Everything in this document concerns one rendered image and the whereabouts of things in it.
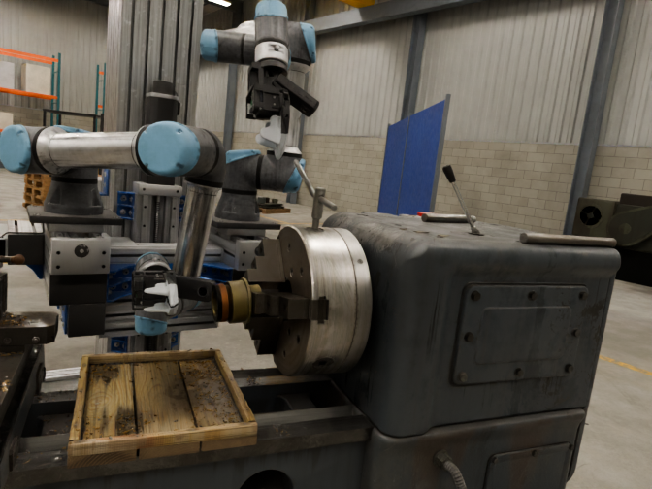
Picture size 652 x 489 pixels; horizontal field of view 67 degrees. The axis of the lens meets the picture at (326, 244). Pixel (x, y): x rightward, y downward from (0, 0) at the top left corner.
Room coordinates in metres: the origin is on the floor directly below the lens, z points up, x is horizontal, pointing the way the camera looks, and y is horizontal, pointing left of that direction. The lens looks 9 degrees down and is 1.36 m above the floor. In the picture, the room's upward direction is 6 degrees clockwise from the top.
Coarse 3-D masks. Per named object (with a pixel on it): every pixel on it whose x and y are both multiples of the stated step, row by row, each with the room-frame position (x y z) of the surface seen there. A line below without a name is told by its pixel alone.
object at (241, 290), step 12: (216, 288) 0.93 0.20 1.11; (228, 288) 0.94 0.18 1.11; (240, 288) 0.94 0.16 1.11; (252, 288) 0.96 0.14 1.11; (216, 300) 0.92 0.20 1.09; (228, 300) 0.92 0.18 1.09; (240, 300) 0.93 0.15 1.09; (216, 312) 0.96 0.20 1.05; (228, 312) 0.92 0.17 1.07; (240, 312) 0.93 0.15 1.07; (252, 312) 0.95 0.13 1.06
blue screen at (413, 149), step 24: (408, 120) 7.87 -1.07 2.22; (432, 120) 6.42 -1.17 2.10; (408, 144) 7.69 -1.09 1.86; (432, 144) 6.25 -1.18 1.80; (384, 168) 9.74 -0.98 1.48; (408, 168) 7.45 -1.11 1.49; (432, 168) 6.08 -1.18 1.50; (384, 192) 9.37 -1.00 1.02; (408, 192) 7.22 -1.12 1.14; (432, 192) 5.87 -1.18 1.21
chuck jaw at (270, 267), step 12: (264, 240) 1.05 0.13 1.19; (276, 240) 1.07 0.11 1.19; (264, 252) 1.03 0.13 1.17; (276, 252) 1.05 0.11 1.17; (252, 264) 1.03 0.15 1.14; (264, 264) 1.02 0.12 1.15; (276, 264) 1.03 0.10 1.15; (252, 276) 0.99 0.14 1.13; (264, 276) 1.00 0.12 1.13; (276, 276) 1.01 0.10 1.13; (264, 288) 1.02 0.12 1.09; (276, 288) 1.03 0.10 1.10; (288, 288) 1.05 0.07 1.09
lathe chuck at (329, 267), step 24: (288, 240) 1.02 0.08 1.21; (312, 240) 0.95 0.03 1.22; (336, 240) 0.97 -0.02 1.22; (288, 264) 1.00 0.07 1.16; (312, 264) 0.90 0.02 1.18; (336, 264) 0.92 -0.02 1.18; (312, 288) 0.88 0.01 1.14; (336, 288) 0.89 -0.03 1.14; (336, 312) 0.88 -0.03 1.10; (288, 336) 0.96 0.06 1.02; (312, 336) 0.87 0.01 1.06; (336, 336) 0.89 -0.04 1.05; (288, 360) 0.95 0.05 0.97; (312, 360) 0.89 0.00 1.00; (336, 360) 0.91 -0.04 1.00
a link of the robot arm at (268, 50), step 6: (264, 42) 1.14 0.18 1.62; (270, 42) 1.13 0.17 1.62; (276, 42) 1.14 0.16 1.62; (258, 48) 1.14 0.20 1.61; (264, 48) 1.13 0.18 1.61; (270, 48) 1.13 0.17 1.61; (276, 48) 1.13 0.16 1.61; (282, 48) 1.14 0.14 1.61; (258, 54) 1.13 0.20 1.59; (264, 54) 1.13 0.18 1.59; (270, 54) 1.12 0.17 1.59; (276, 54) 1.13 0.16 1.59; (282, 54) 1.14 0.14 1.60; (258, 60) 1.13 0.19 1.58; (264, 60) 1.13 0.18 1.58; (282, 60) 1.14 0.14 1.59
